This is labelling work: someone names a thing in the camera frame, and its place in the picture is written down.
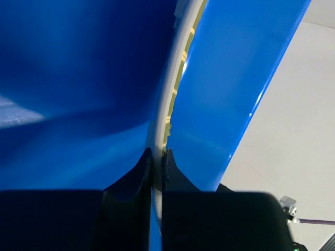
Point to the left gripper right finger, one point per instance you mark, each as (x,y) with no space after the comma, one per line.
(189,216)

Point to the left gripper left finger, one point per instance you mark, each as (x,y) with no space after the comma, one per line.
(123,221)

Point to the woven bamboo placemat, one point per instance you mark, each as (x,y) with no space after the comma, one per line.
(188,16)

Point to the blue plastic bin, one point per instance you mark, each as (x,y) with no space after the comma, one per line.
(80,84)

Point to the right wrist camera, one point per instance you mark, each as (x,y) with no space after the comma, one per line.
(288,206)

